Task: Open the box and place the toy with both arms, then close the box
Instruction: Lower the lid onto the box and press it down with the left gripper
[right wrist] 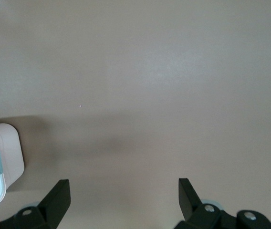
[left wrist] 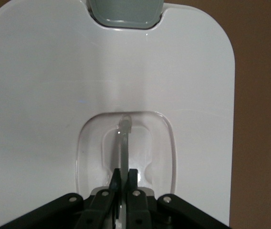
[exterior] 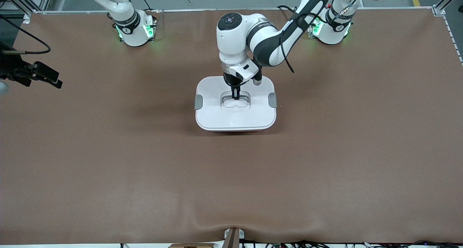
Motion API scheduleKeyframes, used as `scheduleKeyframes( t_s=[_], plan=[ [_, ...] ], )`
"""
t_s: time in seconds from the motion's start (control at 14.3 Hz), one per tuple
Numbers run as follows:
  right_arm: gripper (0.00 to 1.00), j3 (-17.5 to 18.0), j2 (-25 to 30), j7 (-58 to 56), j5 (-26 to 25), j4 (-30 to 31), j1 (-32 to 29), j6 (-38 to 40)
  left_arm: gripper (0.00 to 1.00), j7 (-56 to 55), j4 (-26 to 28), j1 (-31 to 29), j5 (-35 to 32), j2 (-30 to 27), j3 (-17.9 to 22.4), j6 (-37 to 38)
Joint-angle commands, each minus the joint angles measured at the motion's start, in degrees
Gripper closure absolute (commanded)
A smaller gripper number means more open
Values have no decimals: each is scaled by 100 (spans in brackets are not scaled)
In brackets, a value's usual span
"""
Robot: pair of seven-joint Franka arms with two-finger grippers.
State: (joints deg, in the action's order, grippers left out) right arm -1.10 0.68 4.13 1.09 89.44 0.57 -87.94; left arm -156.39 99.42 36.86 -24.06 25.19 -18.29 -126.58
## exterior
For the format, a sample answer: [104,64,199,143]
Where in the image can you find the white box lid grey latches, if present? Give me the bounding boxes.
[195,75,277,130]

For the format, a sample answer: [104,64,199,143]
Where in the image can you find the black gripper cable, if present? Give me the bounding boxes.
[0,13,51,55]
[277,0,364,74]

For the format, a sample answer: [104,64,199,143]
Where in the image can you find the translucent plastic box body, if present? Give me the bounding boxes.
[207,126,266,133]

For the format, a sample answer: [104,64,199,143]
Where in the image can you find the aluminium table edge rail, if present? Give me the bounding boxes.
[33,7,434,15]

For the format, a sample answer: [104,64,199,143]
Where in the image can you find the brown table mat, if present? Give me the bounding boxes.
[0,9,463,245]

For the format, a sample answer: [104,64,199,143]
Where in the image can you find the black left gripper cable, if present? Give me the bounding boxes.
[277,0,364,74]

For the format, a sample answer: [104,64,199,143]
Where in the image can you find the aluminium frame post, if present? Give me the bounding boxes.
[0,0,55,24]
[432,0,463,66]

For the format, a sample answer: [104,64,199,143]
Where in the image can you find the metal table clamp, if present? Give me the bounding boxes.
[224,227,245,248]

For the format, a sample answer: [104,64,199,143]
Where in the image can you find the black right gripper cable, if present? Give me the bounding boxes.
[0,13,51,55]

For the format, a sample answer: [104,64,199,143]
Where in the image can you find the black left base cable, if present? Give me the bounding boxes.
[277,5,301,17]

